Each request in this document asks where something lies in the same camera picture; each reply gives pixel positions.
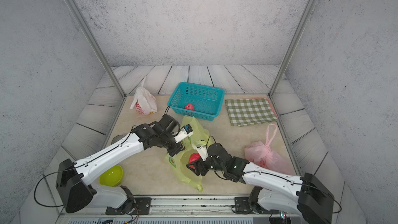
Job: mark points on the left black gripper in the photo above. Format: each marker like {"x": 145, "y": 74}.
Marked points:
{"x": 179, "y": 147}

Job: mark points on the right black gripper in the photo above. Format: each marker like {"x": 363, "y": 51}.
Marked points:
{"x": 199, "y": 163}

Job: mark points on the red apple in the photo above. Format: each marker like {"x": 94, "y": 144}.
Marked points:
{"x": 194, "y": 157}
{"x": 189, "y": 107}

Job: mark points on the yellow-green avocado plastic bag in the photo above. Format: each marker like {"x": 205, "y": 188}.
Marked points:
{"x": 177, "y": 163}

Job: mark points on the white plastic bag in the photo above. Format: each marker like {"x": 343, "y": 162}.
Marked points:
{"x": 144, "y": 102}

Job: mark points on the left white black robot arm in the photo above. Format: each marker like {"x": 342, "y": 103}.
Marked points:
{"x": 76, "y": 181}

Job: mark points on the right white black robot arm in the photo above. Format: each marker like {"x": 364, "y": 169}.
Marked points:
{"x": 305, "y": 195}

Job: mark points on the pink strawberry plastic bag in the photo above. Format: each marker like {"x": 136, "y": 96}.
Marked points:
{"x": 261, "y": 153}

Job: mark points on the teal plastic basket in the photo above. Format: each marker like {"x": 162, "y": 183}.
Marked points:
{"x": 206, "y": 100}

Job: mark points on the lime green plastic cup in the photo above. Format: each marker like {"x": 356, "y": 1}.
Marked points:
{"x": 112, "y": 177}

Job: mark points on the green checkered cloth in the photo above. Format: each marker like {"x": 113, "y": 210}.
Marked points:
{"x": 246, "y": 112}

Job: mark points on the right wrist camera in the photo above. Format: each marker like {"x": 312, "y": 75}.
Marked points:
{"x": 202, "y": 151}

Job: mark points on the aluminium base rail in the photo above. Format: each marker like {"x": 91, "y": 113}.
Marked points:
{"x": 212, "y": 206}

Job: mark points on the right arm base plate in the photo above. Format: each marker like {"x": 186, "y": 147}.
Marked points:
{"x": 244, "y": 206}

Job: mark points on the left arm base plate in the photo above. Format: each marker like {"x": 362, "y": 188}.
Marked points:
{"x": 141, "y": 206}

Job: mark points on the left aluminium frame post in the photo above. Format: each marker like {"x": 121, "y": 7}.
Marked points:
{"x": 77, "y": 14}

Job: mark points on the aluminium frame post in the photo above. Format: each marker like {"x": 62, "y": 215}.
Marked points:
{"x": 77, "y": 14}
{"x": 293, "y": 44}

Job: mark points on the right aluminium frame post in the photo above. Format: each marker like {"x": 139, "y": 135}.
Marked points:
{"x": 293, "y": 44}

